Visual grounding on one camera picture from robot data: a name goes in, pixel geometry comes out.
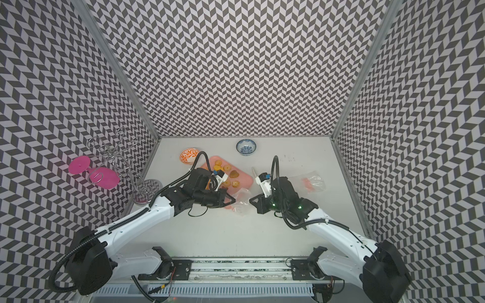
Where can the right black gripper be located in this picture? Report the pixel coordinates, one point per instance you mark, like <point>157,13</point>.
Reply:
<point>261,204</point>

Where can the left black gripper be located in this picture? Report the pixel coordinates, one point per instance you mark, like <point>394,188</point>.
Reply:
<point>221,200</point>

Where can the clear resealable bag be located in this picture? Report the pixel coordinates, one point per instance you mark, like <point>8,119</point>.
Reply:
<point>242,205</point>
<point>311,182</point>

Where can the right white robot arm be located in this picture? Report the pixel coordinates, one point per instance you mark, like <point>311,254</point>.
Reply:
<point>376,267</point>

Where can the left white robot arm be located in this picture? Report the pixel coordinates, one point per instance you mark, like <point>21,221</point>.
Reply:
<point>94,257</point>

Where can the pink plastic tray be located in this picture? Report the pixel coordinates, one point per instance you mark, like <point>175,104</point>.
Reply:
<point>237,179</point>

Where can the blue patterned small bowl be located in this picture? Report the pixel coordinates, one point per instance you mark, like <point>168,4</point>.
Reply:
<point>246,147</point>

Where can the orange patterned small bowl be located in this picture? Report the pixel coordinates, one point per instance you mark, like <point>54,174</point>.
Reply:
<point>189,155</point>

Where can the pink round disc lower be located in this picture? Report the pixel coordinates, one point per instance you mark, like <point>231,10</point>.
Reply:
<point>104,177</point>

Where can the pink round disc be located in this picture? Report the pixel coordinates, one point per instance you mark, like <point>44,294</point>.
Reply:
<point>104,177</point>
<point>79,165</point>

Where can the pink round disc upper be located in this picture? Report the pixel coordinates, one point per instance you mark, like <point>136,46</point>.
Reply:
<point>79,165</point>

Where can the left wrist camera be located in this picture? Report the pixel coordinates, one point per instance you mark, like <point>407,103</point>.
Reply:
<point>220,176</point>

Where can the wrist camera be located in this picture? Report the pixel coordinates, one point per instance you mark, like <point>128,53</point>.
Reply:
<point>263,180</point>
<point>220,176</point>

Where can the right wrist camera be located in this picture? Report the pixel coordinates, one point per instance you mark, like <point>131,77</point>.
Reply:
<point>263,180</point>

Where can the metal base rail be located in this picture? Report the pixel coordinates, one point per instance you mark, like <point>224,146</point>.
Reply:
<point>230,278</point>

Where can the wire spiral stand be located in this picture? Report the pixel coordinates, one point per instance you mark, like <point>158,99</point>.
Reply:
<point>116,156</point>

